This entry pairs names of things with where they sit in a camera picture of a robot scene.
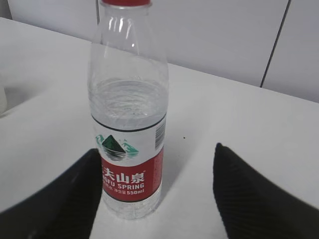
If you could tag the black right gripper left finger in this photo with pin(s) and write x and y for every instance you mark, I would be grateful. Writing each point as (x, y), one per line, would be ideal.
(64, 209)

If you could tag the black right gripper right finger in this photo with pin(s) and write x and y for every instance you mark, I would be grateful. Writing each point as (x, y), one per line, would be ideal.
(253, 207)

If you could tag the Nongfu Spring water bottle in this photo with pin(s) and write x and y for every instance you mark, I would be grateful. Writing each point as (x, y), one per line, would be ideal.
(128, 96)

